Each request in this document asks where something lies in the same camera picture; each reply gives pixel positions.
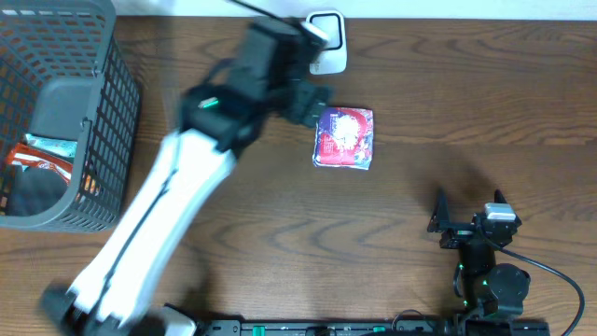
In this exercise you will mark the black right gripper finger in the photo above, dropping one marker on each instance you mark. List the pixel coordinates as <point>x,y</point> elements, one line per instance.
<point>440,218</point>
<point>499,197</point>

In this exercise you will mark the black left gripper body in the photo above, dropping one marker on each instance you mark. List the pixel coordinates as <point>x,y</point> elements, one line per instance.
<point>307,104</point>

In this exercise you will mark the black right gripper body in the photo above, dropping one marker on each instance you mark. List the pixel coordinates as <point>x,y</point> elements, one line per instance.
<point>463,231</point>

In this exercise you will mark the red purple noodle packet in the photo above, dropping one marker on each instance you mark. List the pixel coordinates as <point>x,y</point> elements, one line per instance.
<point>344,138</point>

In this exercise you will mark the teal snack packet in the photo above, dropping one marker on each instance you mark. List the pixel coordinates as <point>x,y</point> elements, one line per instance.
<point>58,147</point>

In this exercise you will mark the orange snack bar wrapper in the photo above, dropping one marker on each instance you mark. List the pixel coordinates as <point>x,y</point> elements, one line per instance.
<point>25,156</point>

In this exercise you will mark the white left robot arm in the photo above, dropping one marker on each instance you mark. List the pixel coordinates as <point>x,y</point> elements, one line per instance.
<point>218,119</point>

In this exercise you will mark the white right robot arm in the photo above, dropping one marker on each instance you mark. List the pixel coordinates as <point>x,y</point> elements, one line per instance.
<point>493,293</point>

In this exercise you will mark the white barcode scanner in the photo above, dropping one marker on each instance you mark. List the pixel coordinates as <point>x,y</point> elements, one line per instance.
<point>334,57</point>

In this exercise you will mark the grey plastic mesh basket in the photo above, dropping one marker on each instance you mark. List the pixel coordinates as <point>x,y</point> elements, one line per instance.
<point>63,77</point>

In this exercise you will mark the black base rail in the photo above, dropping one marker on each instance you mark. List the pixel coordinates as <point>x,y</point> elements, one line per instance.
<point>412,326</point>

